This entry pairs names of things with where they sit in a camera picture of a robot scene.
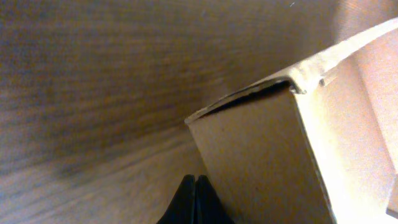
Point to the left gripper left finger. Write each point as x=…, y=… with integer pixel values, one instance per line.
x=182, y=207

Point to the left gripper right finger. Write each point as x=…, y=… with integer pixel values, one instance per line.
x=208, y=207

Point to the brown cardboard box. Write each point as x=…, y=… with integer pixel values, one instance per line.
x=315, y=142

